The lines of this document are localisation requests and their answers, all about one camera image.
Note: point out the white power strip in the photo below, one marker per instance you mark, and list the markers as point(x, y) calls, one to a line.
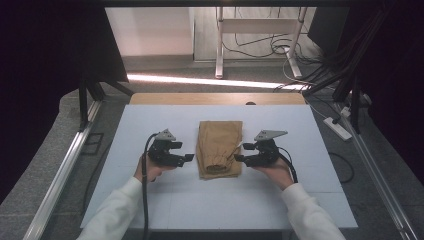
point(337, 128)

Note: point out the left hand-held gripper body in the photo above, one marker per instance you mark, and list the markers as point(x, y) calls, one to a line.
point(161, 153)

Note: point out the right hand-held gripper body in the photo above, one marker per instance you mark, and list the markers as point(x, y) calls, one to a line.
point(265, 153)

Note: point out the dark curtain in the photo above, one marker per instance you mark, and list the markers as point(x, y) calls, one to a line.
point(40, 83)
point(400, 83)

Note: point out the wooden board edge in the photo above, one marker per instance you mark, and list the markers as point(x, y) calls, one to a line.
point(200, 99)

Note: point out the white metal stand frame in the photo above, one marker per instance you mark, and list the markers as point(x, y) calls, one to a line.
point(256, 26)

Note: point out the person's right hand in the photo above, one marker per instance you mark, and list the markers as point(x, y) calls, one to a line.
point(278, 173)

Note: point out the tan pants with pumpkin print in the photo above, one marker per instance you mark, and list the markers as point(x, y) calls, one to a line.
point(218, 146)

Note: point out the person's left hand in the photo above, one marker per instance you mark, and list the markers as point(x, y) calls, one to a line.
point(150, 171)

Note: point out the aluminium rail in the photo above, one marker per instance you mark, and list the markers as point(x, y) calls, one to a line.
point(63, 173)
point(380, 176)

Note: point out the black floor plate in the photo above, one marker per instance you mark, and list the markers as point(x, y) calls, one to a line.
point(92, 144)

